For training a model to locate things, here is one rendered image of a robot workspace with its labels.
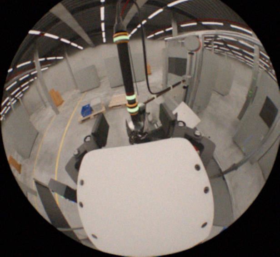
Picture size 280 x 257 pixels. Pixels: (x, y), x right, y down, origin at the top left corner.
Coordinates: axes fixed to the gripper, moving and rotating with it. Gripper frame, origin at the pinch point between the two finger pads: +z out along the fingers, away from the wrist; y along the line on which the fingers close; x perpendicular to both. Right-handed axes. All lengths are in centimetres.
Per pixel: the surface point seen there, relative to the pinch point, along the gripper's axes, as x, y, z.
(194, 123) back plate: -33, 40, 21
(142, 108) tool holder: -12.0, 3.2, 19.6
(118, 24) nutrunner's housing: 18.9, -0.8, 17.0
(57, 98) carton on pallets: -100, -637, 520
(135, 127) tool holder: -19.5, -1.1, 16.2
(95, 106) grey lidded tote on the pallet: -125, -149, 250
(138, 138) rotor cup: -40.5, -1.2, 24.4
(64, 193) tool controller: -41, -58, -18
